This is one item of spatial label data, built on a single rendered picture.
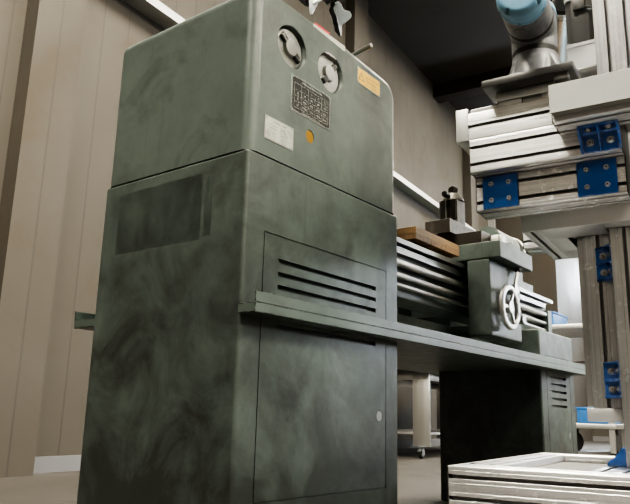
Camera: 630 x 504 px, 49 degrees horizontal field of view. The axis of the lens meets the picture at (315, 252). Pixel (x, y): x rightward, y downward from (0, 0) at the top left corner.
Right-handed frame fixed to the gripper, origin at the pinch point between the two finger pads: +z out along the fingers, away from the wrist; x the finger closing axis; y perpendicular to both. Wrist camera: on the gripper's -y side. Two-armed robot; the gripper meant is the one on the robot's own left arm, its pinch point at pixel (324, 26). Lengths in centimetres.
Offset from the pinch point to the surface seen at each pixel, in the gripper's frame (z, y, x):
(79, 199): -7, -232, 75
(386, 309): 81, 15, 11
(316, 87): 31.8, 14.4, -20.9
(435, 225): 41, -4, 74
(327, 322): 88, 19, -20
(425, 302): 72, 2, 54
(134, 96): 32, -26, -43
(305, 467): 119, 15, -21
